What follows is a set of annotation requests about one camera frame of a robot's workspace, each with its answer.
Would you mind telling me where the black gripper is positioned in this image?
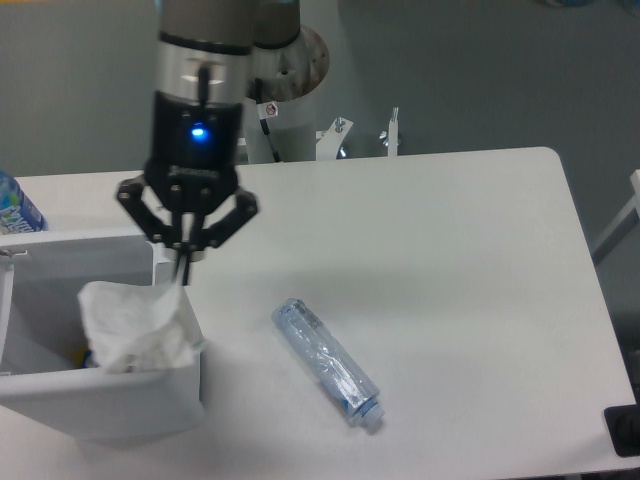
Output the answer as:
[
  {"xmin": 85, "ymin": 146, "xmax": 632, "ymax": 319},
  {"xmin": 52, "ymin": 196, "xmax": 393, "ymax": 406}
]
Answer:
[{"xmin": 116, "ymin": 91, "xmax": 259, "ymax": 286}]

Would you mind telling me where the clear plastic wrapper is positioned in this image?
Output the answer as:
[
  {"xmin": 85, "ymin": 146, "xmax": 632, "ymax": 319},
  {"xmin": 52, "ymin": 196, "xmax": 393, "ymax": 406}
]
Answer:
[{"xmin": 77, "ymin": 281, "xmax": 206, "ymax": 374}]

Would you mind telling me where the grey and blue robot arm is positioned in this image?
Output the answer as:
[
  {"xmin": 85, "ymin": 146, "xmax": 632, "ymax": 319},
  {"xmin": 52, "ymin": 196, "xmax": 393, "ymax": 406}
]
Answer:
[{"xmin": 116, "ymin": 1, "xmax": 301, "ymax": 285}]

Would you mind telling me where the white plastic trash can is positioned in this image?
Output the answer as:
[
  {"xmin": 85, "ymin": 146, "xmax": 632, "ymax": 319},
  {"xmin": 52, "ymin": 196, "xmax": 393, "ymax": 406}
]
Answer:
[{"xmin": 1, "ymin": 229, "xmax": 205, "ymax": 440}]

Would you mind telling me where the blue labelled water bottle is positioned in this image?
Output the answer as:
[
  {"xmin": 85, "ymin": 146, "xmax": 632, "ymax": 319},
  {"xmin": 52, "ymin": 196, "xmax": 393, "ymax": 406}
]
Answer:
[{"xmin": 1, "ymin": 171, "xmax": 48, "ymax": 235}]

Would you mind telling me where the colourful snack package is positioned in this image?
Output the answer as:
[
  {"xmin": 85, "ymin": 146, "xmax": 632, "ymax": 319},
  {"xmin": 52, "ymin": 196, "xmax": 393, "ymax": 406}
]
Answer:
[{"xmin": 72, "ymin": 345, "xmax": 99, "ymax": 369}]

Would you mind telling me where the crushed clear plastic bottle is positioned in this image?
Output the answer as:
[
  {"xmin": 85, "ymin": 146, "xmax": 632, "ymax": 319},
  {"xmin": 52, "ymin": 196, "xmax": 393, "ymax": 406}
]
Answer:
[{"xmin": 272, "ymin": 298, "xmax": 385, "ymax": 431}]

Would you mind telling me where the black clamp at table edge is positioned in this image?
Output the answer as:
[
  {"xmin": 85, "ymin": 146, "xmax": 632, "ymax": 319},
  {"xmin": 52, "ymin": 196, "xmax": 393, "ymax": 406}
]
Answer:
[{"xmin": 604, "ymin": 404, "xmax": 639, "ymax": 458}]

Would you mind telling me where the black cable on pedestal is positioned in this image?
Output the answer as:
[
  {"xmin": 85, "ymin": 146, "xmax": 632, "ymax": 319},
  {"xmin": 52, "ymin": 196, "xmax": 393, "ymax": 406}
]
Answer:
[{"xmin": 253, "ymin": 77, "xmax": 283, "ymax": 164}]

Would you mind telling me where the white metal table frame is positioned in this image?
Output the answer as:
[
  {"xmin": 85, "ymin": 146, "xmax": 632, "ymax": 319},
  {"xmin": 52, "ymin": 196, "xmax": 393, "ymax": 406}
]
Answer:
[{"xmin": 234, "ymin": 106, "xmax": 406, "ymax": 164}]

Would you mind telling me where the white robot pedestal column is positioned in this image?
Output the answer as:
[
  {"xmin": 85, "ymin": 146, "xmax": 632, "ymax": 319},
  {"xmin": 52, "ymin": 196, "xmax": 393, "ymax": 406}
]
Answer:
[{"xmin": 242, "ymin": 24, "xmax": 331, "ymax": 165}]

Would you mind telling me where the white frame at right edge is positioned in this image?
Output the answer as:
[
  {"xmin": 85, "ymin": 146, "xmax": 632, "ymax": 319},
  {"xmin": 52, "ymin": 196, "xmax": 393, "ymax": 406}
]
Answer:
[{"xmin": 591, "ymin": 170, "xmax": 639, "ymax": 265}]

